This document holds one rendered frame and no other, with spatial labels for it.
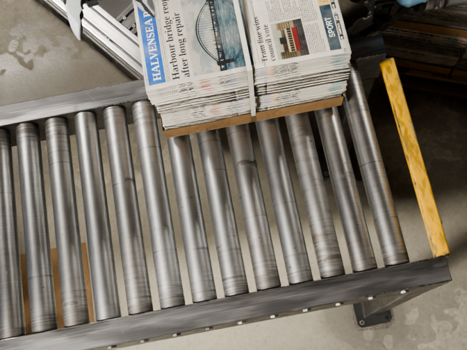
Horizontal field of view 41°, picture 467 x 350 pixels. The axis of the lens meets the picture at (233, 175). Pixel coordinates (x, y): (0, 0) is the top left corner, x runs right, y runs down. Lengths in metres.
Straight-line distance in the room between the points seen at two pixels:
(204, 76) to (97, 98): 0.36
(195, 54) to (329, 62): 0.24
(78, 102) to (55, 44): 1.06
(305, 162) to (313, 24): 0.30
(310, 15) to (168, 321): 0.64
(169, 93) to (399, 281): 0.57
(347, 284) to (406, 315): 0.85
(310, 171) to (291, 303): 0.27
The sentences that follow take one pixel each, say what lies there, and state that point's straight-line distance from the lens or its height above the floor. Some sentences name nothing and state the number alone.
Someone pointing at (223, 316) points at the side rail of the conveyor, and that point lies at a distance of 1.24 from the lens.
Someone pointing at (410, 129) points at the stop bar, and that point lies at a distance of 1.33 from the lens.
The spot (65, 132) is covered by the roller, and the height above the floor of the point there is 0.79.
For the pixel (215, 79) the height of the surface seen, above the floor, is 1.03.
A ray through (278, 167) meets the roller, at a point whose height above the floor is 0.80.
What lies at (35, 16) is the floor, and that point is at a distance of 2.54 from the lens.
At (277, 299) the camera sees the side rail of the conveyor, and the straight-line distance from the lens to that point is 1.24.
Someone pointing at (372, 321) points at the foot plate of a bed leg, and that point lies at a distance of 2.05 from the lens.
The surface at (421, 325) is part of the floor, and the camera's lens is 2.09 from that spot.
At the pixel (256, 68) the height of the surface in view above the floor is 1.03.
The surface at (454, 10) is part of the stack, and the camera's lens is 1.85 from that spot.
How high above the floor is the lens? 2.03
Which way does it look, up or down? 73 degrees down
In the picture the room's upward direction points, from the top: 11 degrees counter-clockwise
